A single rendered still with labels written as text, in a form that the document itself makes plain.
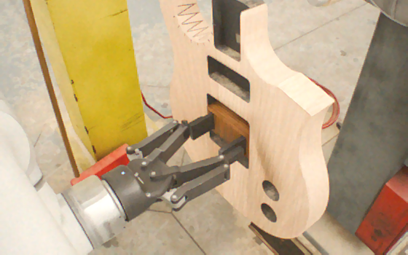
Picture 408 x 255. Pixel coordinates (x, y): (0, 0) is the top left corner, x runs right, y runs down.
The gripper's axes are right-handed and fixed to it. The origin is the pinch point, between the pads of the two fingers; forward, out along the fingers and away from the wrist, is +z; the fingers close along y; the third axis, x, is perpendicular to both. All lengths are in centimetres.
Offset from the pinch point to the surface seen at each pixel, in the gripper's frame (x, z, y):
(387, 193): -44, 45, 11
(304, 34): -85, 149, -108
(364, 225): -63, 46, 8
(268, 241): -96, 35, -22
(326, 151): -69, 66, -25
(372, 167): -41, 48, 4
